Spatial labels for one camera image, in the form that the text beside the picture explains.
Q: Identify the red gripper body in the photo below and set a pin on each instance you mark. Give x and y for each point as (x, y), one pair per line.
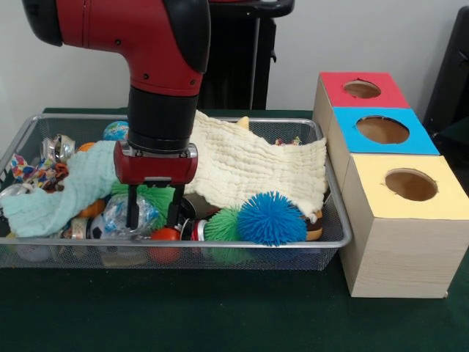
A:
(154, 170)

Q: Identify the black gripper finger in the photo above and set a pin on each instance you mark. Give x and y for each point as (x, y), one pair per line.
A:
(132, 209)
(174, 209)

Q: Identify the crushed clear plastic bottle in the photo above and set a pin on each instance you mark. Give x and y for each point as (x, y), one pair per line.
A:
(148, 212)

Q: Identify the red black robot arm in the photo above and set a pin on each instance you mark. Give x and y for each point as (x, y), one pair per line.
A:
(161, 73)

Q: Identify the clear mesh bin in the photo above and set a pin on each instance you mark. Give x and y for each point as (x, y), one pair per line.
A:
(220, 242)

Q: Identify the wooden box with three holes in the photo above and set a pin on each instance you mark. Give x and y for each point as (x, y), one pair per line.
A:
(403, 256)

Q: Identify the large green spiky ball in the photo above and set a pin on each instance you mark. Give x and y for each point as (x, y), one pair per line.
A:
(154, 194)

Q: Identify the orange ball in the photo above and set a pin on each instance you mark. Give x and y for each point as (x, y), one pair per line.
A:
(165, 235)

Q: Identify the small green spiky ball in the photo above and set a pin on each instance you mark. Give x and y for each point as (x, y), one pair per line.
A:
(220, 227)

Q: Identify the globe print ball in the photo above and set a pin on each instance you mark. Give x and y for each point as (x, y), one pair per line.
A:
(113, 132)

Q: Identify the mint waffle cloth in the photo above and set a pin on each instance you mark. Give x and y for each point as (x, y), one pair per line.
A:
(80, 176)

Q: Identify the cream waffle cloth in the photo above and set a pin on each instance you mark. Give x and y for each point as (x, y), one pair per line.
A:
(249, 165)

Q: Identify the crushed silver can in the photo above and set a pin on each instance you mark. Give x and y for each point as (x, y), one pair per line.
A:
(60, 146)

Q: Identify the blue spiky ball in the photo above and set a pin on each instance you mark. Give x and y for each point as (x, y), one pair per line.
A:
(271, 220)

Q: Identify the dark green table cloth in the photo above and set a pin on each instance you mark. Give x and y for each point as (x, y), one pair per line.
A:
(183, 311)

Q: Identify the black chair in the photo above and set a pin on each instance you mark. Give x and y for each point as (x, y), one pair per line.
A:
(454, 73)

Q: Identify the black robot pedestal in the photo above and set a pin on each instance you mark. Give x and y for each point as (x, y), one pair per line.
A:
(242, 55)

